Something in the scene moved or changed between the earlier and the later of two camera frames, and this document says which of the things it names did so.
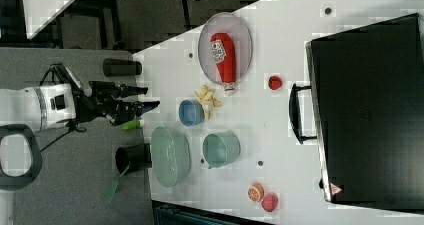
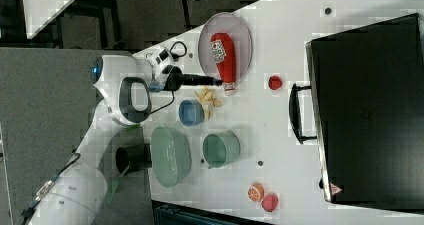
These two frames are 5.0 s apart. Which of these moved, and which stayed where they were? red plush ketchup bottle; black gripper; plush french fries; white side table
Moved: black gripper
Stayed: plush french fries; red plush ketchup bottle; white side table
